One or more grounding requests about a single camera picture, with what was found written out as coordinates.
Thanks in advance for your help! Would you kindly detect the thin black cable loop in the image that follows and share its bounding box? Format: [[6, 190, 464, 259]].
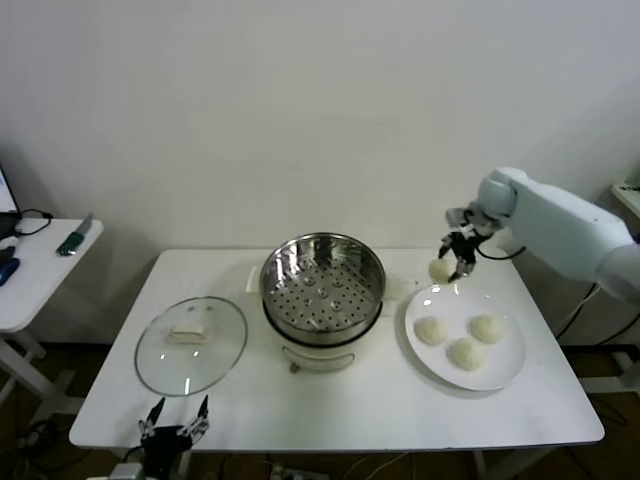
[[13, 208, 55, 240]]

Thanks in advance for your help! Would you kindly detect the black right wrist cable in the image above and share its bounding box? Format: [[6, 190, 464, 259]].
[[472, 238, 529, 261]]

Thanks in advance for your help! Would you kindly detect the cream electric cooker base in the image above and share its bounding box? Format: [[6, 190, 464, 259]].
[[263, 294, 397, 375]]

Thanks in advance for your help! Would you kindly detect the floor cable with white plug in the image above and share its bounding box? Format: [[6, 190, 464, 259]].
[[14, 417, 61, 456]]

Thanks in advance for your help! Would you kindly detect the grey floor power strip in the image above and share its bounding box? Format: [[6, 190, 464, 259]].
[[268, 463, 321, 480]]

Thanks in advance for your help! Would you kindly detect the white round plate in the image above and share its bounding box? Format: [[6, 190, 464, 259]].
[[403, 284, 527, 392]]

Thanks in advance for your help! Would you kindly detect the dark computer mouse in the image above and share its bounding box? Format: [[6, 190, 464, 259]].
[[0, 256, 21, 287]]

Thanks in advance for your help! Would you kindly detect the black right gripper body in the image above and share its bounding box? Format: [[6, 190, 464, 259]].
[[448, 232, 479, 265]]

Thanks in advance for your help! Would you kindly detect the black laptop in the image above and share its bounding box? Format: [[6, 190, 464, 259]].
[[0, 162, 25, 242]]

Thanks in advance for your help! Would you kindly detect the knife with green handle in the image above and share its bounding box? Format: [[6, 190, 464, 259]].
[[55, 212, 96, 259]]

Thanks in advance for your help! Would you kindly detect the white steamed baozi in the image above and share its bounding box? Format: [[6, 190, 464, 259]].
[[468, 313, 507, 346], [414, 315, 449, 347], [428, 257, 455, 286], [446, 337, 488, 372]]

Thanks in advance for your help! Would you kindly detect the glass lid with cream handle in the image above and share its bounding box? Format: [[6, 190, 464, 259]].
[[134, 295, 250, 398]]

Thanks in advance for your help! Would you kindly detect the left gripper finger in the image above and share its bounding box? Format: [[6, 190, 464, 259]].
[[180, 394, 211, 439], [138, 397, 167, 439]]

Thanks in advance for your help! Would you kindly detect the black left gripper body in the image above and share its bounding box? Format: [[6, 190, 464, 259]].
[[140, 423, 196, 480]]

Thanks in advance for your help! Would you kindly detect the stainless steel steamer basket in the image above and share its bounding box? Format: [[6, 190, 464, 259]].
[[246, 231, 402, 335]]

